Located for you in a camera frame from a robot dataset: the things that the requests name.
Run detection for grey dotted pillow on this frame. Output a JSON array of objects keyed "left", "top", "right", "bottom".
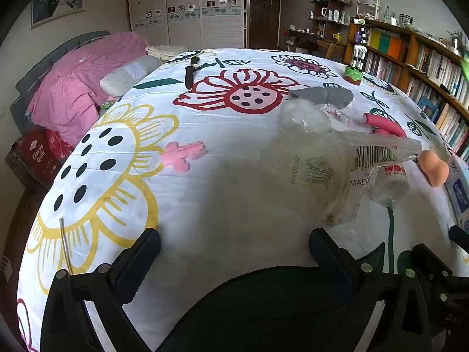
[{"left": 100, "top": 56, "right": 164, "bottom": 98}]

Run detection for blue white tissue packet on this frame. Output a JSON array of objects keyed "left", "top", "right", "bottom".
[{"left": 445, "top": 154, "right": 469, "bottom": 233}]

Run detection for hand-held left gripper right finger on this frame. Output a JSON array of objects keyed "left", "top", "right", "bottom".
[{"left": 309, "top": 227, "right": 433, "bottom": 352}]

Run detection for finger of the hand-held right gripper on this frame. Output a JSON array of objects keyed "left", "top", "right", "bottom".
[
  {"left": 449, "top": 225, "right": 469, "bottom": 246},
  {"left": 412, "top": 244, "right": 469, "bottom": 294}
]

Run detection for wooden bookshelf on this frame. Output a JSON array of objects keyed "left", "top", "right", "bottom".
[{"left": 342, "top": 18, "right": 469, "bottom": 162}]

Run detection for wooden desk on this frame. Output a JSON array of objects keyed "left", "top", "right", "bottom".
[{"left": 286, "top": 28, "right": 347, "bottom": 59}]

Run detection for pink cross-shaped toy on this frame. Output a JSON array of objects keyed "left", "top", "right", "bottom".
[{"left": 164, "top": 141, "right": 209, "bottom": 174}]

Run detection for dark wooden door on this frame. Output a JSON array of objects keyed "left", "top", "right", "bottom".
[{"left": 249, "top": 0, "right": 283, "bottom": 49}]

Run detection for pink foam hair roller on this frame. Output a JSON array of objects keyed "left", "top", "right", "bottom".
[{"left": 362, "top": 113, "right": 407, "bottom": 140}]

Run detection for folded cream cloth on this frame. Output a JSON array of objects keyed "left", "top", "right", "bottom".
[{"left": 145, "top": 45, "right": 188, "bottom": 60}]

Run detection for crumpled clear plastic bag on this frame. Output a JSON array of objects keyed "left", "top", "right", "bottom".
[{"left": 277, "top": 98, "right": 333, "bottom": 135}]

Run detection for white sliding-door wardrobe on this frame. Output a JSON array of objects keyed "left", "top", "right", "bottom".
[{"left": 125, "top": 0, "right": 246, "bottom": 49}]

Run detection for small wooden shelf unit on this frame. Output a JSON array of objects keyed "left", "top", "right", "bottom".
[{"left": 311, "top": 0, "right": 354, "bottom": 39}]

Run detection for large clear plastic bag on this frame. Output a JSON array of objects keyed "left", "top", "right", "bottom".
[{"left": 257, "top": 131, "right": 423, "bottom": 227}]

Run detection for white floral bed sheet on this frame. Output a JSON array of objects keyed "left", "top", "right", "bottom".
[{"left": 16, "top": 48, "right": 469, "bottom": 352}]

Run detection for striped giraffe toy green base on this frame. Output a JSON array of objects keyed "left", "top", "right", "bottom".
[{"left": 344, "top": 16, "right": 367, "bottom": 87}]

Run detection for black wrist watch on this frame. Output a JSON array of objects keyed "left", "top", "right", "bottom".
[{"left": 185, "top": 57, "right": 202, "bottom": 89}]

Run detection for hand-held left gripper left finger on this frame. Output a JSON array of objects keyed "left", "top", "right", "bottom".
[{"left": 41, "top": 227, "right": 162, "bottom": 352}]

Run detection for grey padded headboard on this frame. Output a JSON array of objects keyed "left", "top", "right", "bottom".
[{"left": 9, "top": 30, "right": 111, "bottom": 133}]

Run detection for red quilt box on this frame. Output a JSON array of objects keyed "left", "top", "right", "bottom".
[{"left": 5, "top": 126, "right": 74, "bottom": 187}]

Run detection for rows of books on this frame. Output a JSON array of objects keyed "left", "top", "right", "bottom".
[{"left": 354, "top": 27, "right": 469, "bottom": 160}]

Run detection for thin metal rod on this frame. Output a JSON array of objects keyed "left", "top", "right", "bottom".
[{"left": 60, "top": 218, "right": 70, "bottom": 275}]

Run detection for pink duvet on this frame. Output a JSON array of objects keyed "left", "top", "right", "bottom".
[{"left": 27, "top": 31, "right": 149, "bottom": 147}]

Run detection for white plastic rack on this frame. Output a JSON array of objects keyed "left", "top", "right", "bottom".
[{"left": 357, "top": 0, "right": 383, "bottom": 21}]

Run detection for peach makeup sponge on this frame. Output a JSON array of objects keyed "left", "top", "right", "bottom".
[{"left": 419, "top": 148, "right": 449, "bottom": 187}]

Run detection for framed wall photo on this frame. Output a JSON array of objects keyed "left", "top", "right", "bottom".
[{"left": 30, "top": 0, "right": 86, "bottom": 30}]

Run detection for clear wrapper red print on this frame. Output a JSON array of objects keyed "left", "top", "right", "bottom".
[{"left": 320, "top": 103, "right": 367, "bottom": 133}]

